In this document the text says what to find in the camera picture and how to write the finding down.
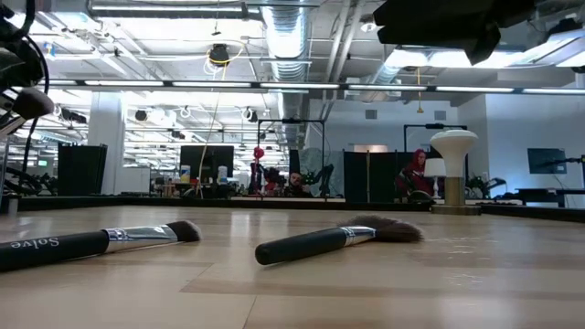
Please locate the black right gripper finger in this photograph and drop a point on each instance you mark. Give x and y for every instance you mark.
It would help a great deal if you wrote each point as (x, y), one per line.
(407, 35)
(407, 13)

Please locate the round fluffy black makeup brush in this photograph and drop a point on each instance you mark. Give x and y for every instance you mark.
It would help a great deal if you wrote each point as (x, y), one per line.
(34, 102)

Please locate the black fan makeup brush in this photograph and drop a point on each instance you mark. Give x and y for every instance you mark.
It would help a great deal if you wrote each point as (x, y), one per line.
(311, 242)

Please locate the white building column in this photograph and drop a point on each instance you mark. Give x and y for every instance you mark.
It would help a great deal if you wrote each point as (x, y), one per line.
(106, 137)

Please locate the black room divider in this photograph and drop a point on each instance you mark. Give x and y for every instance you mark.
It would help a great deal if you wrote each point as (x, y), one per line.
(370, 178)
(82, 169)

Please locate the white mushroom lamp brass base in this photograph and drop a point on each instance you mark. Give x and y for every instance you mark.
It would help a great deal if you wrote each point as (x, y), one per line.
(454, 151)

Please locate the small white table lamp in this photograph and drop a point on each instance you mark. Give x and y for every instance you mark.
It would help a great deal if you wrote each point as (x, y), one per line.
(435, 166)

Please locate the person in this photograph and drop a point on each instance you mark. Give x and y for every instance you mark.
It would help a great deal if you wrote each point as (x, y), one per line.
(416, 176)
(297, 185)

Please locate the black ceiling device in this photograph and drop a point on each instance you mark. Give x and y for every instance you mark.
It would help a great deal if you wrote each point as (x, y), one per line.
(219, 54)

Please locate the flat black Solve makeup brush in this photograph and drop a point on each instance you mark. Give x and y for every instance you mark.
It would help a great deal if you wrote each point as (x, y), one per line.
(68, 247)

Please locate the long linear ceiling light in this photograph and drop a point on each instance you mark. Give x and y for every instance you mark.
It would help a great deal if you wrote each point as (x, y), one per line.
(210, 84)

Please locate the white container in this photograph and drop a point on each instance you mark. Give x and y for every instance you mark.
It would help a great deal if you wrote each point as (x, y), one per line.
(185, 173)
(222, 173)

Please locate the black monitor back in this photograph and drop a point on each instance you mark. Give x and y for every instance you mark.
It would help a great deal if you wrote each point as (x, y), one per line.
(205, 160)

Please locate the silver ventilation duct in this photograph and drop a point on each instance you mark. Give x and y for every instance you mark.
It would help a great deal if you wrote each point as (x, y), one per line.
(285, 36)

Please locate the black background rig frame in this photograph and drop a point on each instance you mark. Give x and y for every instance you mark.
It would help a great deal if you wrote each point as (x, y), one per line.
(290, 121)

